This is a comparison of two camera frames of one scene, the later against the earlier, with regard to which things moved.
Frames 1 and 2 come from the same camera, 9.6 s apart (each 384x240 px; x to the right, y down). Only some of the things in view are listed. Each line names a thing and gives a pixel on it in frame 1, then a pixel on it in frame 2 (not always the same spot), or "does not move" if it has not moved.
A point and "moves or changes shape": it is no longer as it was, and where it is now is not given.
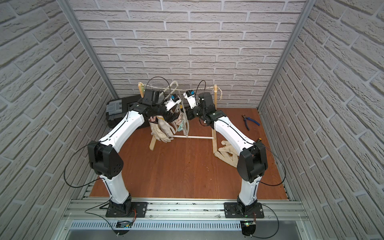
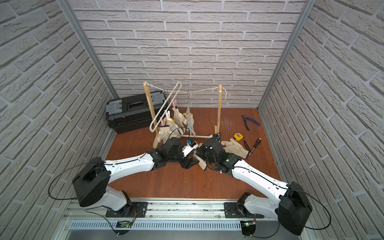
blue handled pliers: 245,118 does not move
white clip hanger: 168,87 → 153,118
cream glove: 179,119 → 190,120
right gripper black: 189,115 → 200,151
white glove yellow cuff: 161,129 → 175,131
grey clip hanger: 185,119 moves or changes shape
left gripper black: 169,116 → 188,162
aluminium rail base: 284,220 does not move
